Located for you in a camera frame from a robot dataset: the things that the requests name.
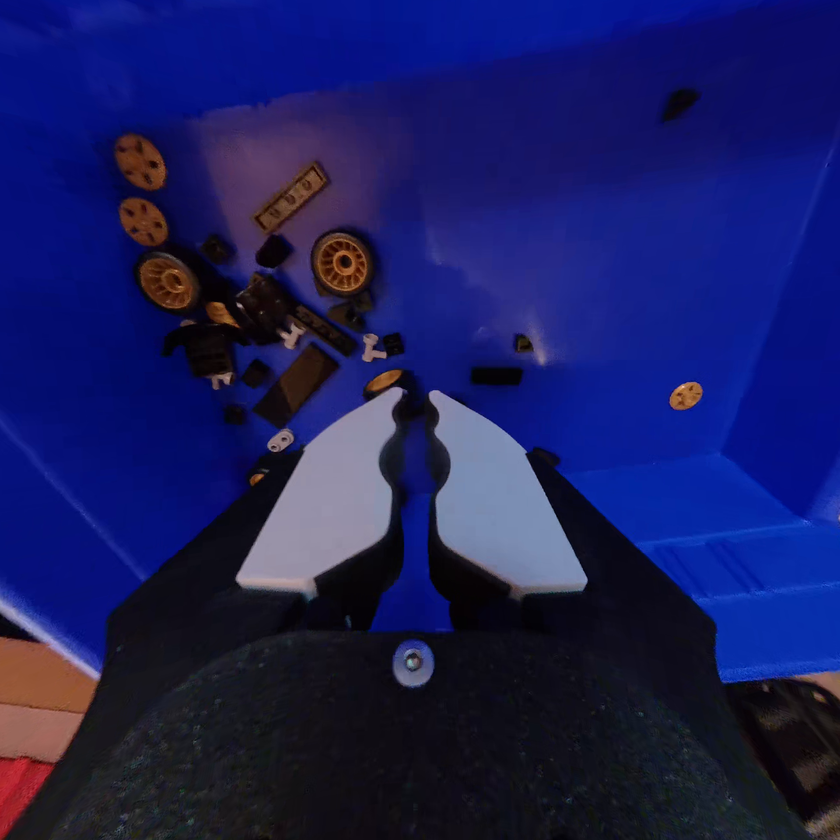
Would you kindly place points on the pile of lego parts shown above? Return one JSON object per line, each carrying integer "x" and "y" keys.
{"x": 343, "y": 263}

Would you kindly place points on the blue plastic bin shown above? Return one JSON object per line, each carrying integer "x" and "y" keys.
{"x": 591, "y": 236}

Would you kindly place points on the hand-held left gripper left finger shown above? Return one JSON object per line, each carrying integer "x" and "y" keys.
{"x": 322, "y": 519}

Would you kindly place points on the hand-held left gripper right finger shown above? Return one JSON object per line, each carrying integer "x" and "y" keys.
{"x": 505, "y": 519}

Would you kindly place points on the red plastic bin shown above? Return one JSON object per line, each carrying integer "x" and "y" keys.
{"x": 20, "y": 801}

